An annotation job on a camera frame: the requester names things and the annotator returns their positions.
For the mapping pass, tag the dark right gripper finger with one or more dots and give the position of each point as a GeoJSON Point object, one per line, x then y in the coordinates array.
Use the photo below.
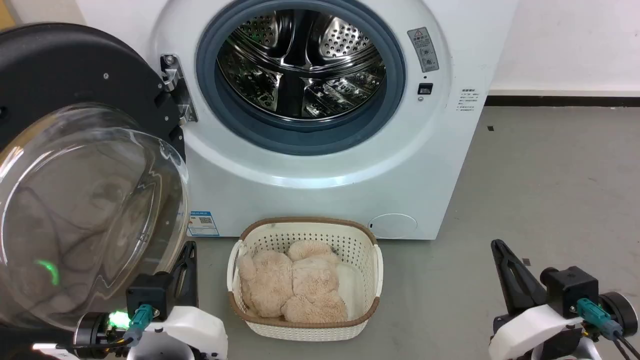
{"type": "Point", "coordinates": [510, 290]}
{"type": "Point", "coordinates": [520, 277]}

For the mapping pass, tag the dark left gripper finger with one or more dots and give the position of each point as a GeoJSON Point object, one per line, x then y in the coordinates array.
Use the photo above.
{"type": "Point", "coordinates": [191, 280]}
{"type": "Point", "coordinates": [176, 287]}

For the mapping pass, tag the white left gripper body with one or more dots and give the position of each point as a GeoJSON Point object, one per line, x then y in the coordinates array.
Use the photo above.
{"type": "Point", "coordinates": [192, 330]}

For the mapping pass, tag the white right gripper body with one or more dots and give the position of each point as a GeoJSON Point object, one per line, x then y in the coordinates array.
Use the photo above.
{"type": "Point", "coordinates": [530, 332]}

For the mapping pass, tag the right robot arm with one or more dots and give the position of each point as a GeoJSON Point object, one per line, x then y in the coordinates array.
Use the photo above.
{"type": "Point", "coordinates": [620, 312]}

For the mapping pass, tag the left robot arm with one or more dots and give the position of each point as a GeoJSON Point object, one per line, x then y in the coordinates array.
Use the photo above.
{"type": "Point", "coordinates": [90, 330]}

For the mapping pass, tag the white front-load washing machine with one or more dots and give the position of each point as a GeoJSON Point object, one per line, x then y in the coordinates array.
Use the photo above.
{"type": "Point", "coordinates": [320, 190]}

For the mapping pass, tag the black washing machine door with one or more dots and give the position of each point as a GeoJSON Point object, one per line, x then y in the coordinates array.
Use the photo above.
{"type": "Point", "coordinates": [75, 165]}

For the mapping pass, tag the metal door hinge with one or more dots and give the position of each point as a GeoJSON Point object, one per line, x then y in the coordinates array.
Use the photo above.
{"type": "Point", "coordinates": [176, 87]}

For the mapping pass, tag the black door latch slot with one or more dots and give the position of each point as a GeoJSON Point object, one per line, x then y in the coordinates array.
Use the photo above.
{"type": "Point", "coordinates": [425, 89]}

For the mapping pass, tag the blue energy sticker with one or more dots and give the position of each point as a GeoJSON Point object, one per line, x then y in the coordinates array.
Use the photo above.
{"type": "Point", "coordinates": [202, 223]}

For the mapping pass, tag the white laundry basket brown rim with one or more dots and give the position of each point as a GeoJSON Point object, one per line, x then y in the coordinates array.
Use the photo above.
{"type": "Point", "coordinates": [260, 240]}

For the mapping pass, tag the beige plush toy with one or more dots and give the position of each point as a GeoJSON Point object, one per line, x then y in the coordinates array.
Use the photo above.
{"type": "Point", "coordinates": [290, 282]}

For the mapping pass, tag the round white filter cover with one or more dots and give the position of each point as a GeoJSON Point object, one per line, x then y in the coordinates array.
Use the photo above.
{"type": "Point", "coordinates": [392, 225]}

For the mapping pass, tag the stainless steel drum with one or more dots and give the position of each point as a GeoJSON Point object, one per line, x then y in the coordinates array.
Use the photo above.
{"type": "Point", "coordinates": [300, 65]}

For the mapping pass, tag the grey warning label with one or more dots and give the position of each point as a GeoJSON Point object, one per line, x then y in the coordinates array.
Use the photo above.
{"type": "Point", "coordinates": [423, 49]}

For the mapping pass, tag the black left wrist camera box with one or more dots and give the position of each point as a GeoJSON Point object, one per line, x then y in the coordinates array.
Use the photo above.
{"type": "Point", "coordinates": [149, 295]}

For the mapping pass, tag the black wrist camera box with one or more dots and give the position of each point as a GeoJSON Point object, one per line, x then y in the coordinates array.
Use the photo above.
{"type": "Point", "coordinates": [570, 290]}
{"type": "Point", "coordinates": [149, 295]}

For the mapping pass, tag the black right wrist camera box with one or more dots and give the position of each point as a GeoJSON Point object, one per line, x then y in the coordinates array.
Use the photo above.
{"type": "Point", "coordinates": [570, 290]}

